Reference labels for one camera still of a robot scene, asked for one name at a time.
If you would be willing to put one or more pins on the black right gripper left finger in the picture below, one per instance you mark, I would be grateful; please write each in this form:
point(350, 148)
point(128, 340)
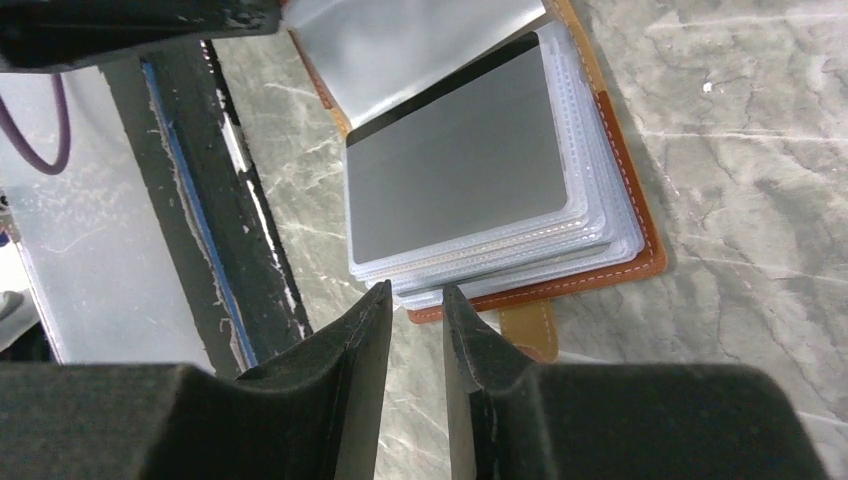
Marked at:
point(312, 412)

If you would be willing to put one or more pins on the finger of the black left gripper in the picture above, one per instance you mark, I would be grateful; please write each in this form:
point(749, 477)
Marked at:
point(60, 36)

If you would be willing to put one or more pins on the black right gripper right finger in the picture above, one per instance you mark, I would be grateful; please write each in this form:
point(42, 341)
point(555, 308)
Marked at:
point(511, 417)

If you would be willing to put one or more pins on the grey card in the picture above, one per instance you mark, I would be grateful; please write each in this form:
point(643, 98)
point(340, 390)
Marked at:
point(477, 151)

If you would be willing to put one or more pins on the brown leather card holder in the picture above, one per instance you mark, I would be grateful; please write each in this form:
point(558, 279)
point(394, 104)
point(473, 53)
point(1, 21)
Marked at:
point(365, 58)

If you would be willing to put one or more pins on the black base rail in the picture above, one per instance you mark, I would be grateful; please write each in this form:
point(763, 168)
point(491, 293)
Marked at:
point(182, 125)

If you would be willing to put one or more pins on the aluminium frame rail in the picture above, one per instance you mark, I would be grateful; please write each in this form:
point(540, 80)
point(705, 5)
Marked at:
point(102, 276)

